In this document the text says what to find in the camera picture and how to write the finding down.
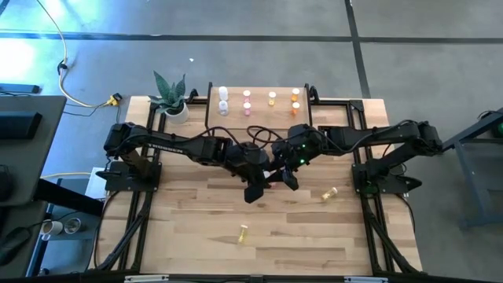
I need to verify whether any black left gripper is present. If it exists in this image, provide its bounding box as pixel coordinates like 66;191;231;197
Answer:
231;141;271;204

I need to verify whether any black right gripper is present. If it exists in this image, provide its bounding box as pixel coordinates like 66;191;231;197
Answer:
268;139;302;192

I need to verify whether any golden yellow pill bottle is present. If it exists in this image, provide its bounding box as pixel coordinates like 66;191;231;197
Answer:
320;186;339;203

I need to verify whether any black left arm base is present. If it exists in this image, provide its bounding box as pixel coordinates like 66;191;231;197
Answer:
96;160;163;193

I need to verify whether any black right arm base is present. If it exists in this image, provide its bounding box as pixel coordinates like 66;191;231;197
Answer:
351;162;424;196

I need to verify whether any wooden shelf with black legs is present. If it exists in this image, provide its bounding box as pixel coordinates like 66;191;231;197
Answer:
204;81;314;145

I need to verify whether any green plant in white pot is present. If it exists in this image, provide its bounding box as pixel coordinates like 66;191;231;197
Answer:
148;70;190;125

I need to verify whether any white box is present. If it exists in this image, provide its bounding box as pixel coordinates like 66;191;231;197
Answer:
85;167;112;200

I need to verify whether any black desk beam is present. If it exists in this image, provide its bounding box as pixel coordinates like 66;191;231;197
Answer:
34;178;105;217

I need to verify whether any blue-grey metal stand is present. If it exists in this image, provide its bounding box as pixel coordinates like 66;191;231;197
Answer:
431;106;503;231

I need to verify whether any glass cup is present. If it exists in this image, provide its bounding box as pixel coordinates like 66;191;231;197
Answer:
64;217;83;236

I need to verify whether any white cup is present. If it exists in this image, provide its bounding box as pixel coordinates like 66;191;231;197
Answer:
41;219;64;241

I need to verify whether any grey desk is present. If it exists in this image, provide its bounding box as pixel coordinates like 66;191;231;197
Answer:
0;95;68;208

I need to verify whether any black box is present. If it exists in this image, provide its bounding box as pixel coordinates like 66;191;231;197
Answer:
0;111;43;140

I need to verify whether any flat black bar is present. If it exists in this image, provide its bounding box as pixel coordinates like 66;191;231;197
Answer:
0;83;41;94

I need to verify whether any black handheld device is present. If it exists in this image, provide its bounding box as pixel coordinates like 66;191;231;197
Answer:
0;226;32;266

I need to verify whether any black aluminium table frame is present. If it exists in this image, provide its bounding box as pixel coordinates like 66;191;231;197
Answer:
89;96;424;276

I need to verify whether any silver bracket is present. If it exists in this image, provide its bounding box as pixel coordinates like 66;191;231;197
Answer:
124;274;170;282
344;276;389;283

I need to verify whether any thin yellow cable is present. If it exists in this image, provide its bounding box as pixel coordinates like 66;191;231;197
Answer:
40;171;92;181

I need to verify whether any yellow power cable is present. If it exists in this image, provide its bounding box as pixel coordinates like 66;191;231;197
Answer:
36;0;119;109

